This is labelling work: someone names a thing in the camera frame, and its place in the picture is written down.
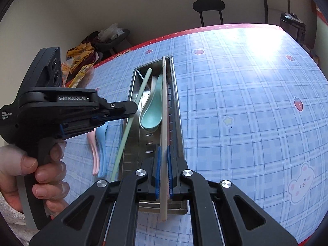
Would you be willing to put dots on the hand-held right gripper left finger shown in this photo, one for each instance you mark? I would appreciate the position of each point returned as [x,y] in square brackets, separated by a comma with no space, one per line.
[158,174]

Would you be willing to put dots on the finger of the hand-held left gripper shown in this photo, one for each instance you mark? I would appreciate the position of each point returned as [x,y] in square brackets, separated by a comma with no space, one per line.
[84,128]
[120,109]

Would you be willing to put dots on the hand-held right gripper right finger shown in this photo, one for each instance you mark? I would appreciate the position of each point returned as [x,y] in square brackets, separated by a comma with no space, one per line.
[169,174]

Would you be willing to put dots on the pink spoon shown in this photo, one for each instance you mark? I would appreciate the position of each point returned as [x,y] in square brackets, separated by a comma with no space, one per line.
[91,143]

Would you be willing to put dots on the blue spoon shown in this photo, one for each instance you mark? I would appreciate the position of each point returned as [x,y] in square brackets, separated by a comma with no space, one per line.
[101,143]

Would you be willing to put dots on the green chopstick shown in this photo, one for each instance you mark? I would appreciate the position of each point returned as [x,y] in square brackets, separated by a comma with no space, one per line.
[125,138]

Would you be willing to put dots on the green spoon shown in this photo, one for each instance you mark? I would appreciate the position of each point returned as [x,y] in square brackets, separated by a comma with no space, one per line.
[151,115]

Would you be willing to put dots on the metal utensil box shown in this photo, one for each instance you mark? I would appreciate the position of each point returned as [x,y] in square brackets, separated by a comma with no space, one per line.
[148,143]

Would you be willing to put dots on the cream spoon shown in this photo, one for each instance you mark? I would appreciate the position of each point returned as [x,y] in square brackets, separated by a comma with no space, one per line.
[153,82]

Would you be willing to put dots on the person's left hand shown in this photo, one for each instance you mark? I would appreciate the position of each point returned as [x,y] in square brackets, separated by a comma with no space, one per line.
[46,174]

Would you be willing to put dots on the pink chopstick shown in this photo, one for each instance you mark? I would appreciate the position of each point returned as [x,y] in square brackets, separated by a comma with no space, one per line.
[169,133]

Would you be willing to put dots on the yellow snack tray pack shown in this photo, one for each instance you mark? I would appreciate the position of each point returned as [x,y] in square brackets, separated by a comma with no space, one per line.
[80,74]

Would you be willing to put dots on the yellow clothing pile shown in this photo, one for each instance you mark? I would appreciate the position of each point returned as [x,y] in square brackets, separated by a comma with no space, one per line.
[79,51]

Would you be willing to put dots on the dark maroon cloth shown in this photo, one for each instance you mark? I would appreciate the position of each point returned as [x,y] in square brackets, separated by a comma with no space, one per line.
[91,39]

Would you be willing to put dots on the crumpled white plastic bag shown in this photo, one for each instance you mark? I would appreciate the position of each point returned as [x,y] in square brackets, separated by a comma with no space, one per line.
[111,30]

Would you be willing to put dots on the blue plaid tablecloth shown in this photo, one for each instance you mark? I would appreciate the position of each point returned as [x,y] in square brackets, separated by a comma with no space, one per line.
[230,94]

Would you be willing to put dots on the black round stool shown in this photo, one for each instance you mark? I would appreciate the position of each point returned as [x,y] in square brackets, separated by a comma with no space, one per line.
[208,6]

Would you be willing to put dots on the black metal rack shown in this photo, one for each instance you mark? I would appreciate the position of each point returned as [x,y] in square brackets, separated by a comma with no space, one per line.
[266,5]

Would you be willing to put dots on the rice cooker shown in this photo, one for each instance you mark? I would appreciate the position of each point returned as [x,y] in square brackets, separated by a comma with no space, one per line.
[293,25]

